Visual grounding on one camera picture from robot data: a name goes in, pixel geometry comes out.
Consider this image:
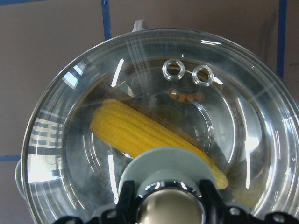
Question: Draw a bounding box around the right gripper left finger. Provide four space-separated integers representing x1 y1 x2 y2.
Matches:
54 180 135 224

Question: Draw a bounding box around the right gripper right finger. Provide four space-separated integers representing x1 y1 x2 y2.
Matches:
199 179 299 224

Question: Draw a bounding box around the yellow corn cob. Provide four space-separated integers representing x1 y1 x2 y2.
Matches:
90 99 228 189

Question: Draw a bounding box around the glass pot lid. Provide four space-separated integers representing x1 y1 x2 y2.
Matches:
21 29 299 224

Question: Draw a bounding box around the mint green pot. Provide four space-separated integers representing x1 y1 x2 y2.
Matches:
14 19 150 201

